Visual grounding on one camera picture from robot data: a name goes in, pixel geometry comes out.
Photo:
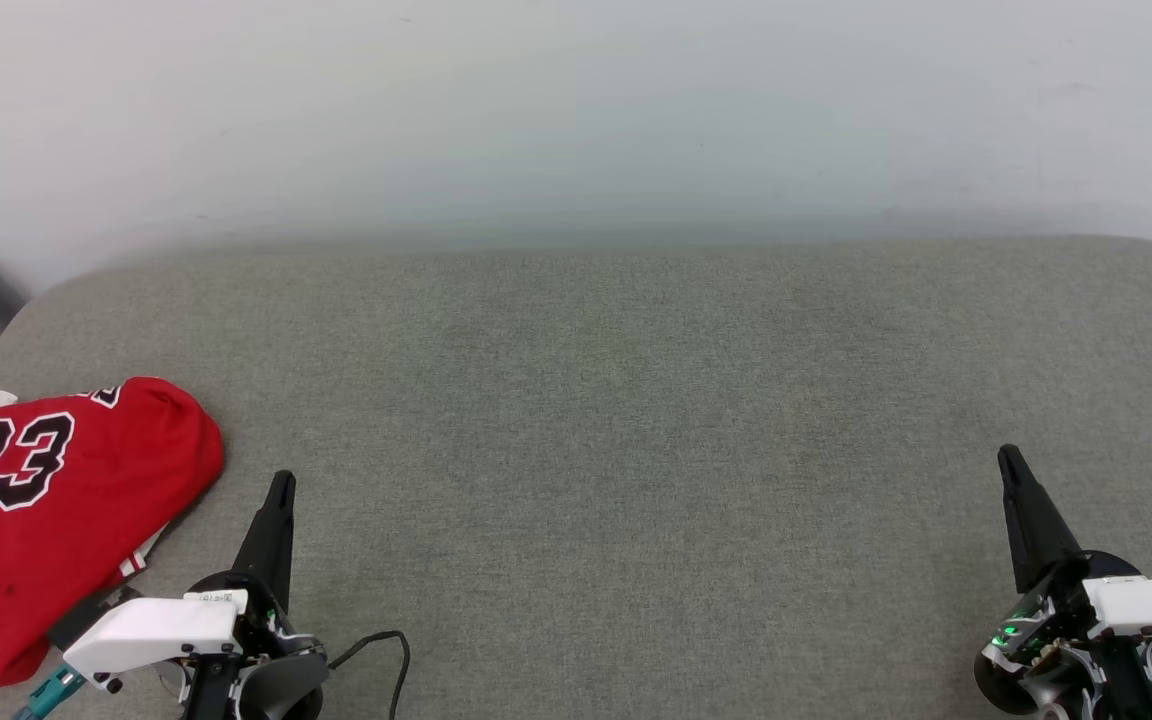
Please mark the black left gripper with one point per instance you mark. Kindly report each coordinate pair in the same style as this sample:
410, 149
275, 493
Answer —
261, 635

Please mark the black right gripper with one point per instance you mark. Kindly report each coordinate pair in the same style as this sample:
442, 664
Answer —
1036, 630

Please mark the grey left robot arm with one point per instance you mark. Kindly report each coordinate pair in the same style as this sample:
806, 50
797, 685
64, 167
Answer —
281, 692

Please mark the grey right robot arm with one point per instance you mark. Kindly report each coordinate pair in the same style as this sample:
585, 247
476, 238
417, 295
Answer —
1126, 685

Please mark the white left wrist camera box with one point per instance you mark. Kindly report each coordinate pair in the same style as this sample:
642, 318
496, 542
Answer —
151, 630

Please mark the red number 23 jersey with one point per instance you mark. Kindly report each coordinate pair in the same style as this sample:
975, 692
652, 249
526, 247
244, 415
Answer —
86, 530

